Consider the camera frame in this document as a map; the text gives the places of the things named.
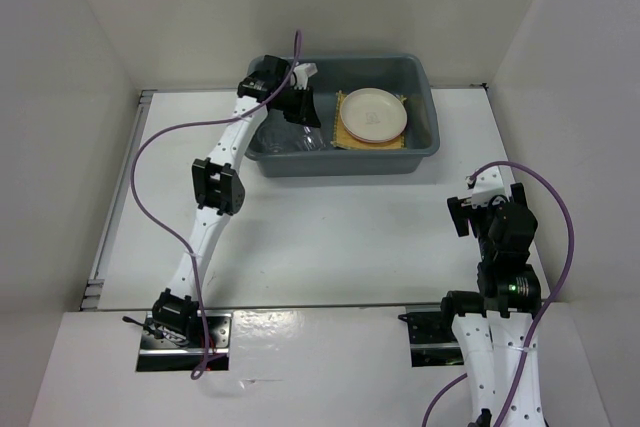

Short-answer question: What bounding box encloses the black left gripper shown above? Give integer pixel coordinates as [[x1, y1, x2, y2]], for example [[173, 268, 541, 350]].
[[273, 84, 320, 128]]

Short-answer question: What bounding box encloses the woven bamboo tray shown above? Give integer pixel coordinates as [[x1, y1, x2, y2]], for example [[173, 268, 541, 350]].
[[331, 90, 406, 151]]

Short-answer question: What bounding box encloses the cream plastic plate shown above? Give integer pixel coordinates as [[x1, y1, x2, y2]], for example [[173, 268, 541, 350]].
[[340, 88, 408, 140]]

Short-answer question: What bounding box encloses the pink plastic plate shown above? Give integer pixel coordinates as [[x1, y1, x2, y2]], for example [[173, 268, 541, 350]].
[[340, 131, 405, 150]]

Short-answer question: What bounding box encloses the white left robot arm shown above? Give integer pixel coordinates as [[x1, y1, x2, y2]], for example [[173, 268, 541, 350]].
[[152, 55, 321, 347]]

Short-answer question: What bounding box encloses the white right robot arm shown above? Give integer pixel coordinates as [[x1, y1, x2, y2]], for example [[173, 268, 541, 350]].
[[438, 174, 545, 426]]

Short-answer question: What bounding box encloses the grey plastic bin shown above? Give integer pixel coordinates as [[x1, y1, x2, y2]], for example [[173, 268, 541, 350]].
[[245, 53, 440, 177]]

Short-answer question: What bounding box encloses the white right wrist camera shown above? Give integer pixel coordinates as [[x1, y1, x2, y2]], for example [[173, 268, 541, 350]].
[[466, 166, 507, 209]]

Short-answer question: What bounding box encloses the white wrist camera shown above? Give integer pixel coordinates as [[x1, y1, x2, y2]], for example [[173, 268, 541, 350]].
[[466, 166, 507, 209], [290, 63, 318, 90]]

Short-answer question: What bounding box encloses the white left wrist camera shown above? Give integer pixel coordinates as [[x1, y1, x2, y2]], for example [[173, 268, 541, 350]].
[[290, 63, 318, 90]]

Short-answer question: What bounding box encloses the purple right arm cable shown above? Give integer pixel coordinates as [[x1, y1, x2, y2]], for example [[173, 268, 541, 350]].
[[418, 161, 576, 427]]

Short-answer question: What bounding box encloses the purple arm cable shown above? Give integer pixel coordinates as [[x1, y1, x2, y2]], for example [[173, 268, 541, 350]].
[[131, 29, 304, 379], [418, 161, 576, 427]]

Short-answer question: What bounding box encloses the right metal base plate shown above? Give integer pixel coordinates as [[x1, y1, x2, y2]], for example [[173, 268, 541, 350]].
[[398, 304, 463, 368]]

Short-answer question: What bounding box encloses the metal base plate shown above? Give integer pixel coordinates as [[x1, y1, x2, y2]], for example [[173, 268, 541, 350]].
[[398, 304, 463, 368], [136, 310, 233, 373]]

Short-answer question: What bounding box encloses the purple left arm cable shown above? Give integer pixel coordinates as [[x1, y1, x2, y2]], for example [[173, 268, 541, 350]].
[[131, 29, 304, 379]]

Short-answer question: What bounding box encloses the aluminium table edge rail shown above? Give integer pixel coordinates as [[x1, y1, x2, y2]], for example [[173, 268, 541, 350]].
[[81, 89, 236, 311]]

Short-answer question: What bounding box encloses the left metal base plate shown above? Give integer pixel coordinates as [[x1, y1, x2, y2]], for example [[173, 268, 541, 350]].
[[136, 310, 233, 373]]

